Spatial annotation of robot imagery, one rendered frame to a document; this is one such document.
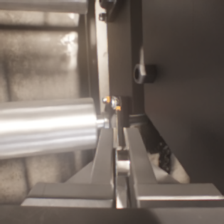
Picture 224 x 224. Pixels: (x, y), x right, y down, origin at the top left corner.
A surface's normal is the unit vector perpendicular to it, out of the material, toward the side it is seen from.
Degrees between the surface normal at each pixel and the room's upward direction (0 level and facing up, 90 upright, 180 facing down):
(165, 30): 90
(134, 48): 0
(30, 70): 0
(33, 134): 3
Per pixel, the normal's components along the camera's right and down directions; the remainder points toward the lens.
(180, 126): -0.97, 0.07
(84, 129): 0.23, 0.07
